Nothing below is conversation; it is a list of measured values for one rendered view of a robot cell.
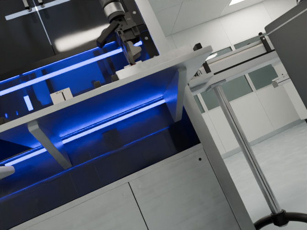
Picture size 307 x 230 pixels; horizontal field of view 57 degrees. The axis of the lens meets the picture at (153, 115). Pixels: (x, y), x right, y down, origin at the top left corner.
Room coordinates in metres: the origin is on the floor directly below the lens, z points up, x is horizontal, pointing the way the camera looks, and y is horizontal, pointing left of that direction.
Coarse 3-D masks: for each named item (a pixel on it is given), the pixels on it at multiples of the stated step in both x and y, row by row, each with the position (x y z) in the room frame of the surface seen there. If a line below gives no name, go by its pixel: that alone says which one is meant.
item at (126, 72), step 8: (184, 48) 0.89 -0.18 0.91; (192, 48) 0.89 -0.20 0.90; (160, 56) 0.88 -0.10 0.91; (168, 56) 0.88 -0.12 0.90; (176, 56) 0.88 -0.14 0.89; (136, 64) 0.86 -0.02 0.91; (144, 64) 0.87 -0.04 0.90; (152, 64) 0.87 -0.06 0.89; (120, 72) 0.85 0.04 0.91; (128, 72) 0.86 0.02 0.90; (136, 72) 0.86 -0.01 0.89
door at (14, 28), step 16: (0, 0) 1.17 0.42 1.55; (16, 0) 1.18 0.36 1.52; (32, 0) 1.20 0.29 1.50; (0, 16) 1.17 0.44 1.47; (16, 16) 1.18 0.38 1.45; (32, 16) 1.19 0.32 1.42; (0, 32) 1.16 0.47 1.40; (16, 32) 1.17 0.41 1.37; (32, 32) 1.19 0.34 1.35; (0, 48) 1.16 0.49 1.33; (16, 48) 1.17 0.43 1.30; (32, 48) 1.18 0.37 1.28; (48, 48) 1.19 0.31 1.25; (0, 64) 1.15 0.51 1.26; (16, 64) 1.17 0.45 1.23
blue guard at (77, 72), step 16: (96, 48) 1.22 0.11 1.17; (112, 48) 1.23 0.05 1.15; (144, 48) 1.26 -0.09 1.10; (64, 64) 1.19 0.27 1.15; (80, 64) 1.20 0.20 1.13; (96, 64) 1.21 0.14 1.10; (112, 64) 1.23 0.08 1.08; (128, 64) 1.24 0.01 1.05; (16, 80) 1.15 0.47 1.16; (32, 80) 1.16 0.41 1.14; (48, 80) 1.18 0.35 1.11; (64, 80) 1.19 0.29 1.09; (80, 80) 1.20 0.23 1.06; (96, 80) 1.21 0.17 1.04; (0, 96) 1.14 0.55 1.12; (16, 96) 1.15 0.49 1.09; (32, 96) 1.16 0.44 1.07; (48, 96) 1.17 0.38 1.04; (0, 112) 1.13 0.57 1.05; (16, 112) 1.14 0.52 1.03; (32, 112) 1.16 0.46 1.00
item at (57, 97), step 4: (68, 88) 1.18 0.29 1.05; (56, 92) 1.18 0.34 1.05; (60, 92) 1.18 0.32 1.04; (64, 92) 1.18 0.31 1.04; (68, 92) 1.18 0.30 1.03; (52, 96) 1.17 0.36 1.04; (56, 96) 1.17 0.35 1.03; (60, 96) 1.18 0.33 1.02; (64, 96) 1.18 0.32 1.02; (68, 96) 1.18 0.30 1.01; (72, 96) 1.19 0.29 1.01; (52, 100) 1.17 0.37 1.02; (56, 100) 1.17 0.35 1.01; (60, 100) 1.18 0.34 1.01; (64, 100) 1.18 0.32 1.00
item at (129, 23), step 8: (112, 16) 1.03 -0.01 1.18; (120, 16) 1.04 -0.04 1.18; (128, 16) 1.05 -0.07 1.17; (120, 24) 1.04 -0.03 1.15; (128, 24) 1.05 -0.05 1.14; (120, 32) 1.03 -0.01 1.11; (128, 32) 1.04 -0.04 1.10; (136, 32) 1.03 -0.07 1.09; (120, 40) 1.03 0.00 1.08; (128, 40) 1.04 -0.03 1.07; (136, 40) 1.07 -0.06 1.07
